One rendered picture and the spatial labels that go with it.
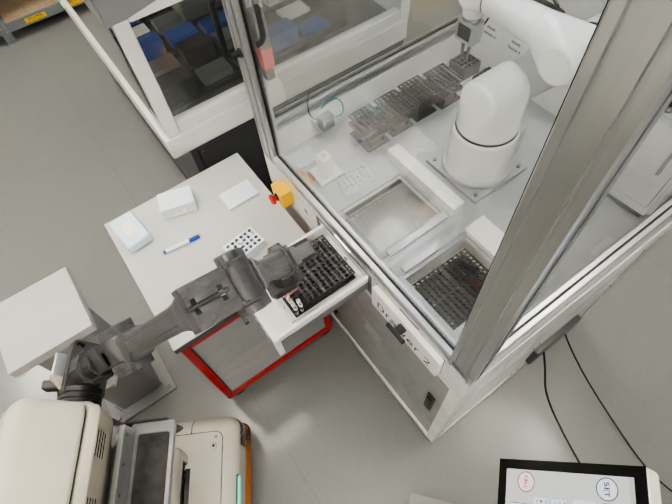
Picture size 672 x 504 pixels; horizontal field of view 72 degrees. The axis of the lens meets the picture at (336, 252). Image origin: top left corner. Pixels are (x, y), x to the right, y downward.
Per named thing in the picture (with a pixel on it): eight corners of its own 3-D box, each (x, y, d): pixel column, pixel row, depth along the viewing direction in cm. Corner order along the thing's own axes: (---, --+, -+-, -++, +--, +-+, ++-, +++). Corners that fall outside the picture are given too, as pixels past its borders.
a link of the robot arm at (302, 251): (267, 247, 112) (285, 279, 112) (308, 225, 115) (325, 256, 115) (263, 253, 124) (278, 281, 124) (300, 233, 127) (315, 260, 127)
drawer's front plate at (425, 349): (434, 377, 132) (439, 364, 123) (371, 303, 145) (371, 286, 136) (439, 373, 133) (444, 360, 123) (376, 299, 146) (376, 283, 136)
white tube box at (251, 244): (239, 267, 162) (236, 261, 159) (225, 252, 166) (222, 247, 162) (266, 245, 166) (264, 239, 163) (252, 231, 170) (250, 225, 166)
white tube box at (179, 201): (165, 220, 175) (159, 212, 170) (161, 203, 179) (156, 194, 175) (198, 209, 176) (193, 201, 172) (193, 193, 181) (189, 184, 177)
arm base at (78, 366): (70, 340, 102) (59, 395, 96) (88, 329, 98) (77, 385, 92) (109, 348, 108) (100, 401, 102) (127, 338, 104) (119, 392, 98)
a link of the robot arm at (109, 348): (82, 354, 97) (95, 377, 97) (106, 339, 91) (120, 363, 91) (119, 335, 104) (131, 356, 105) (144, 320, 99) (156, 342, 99)
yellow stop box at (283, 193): (282, 210, 164) (279, 197, 158) (272, 197, 167) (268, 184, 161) (294, 203, 165) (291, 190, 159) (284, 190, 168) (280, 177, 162)
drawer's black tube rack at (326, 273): (297, 321, 142) (294, 312, 136) (267, 280, 150) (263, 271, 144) (355, 281, 148) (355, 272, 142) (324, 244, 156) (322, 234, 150)
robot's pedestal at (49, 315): (117, 427, 211) (5, 379, 146) (94, 375, 224) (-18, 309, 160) (177, 388, 219) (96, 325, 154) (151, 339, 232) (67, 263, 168)
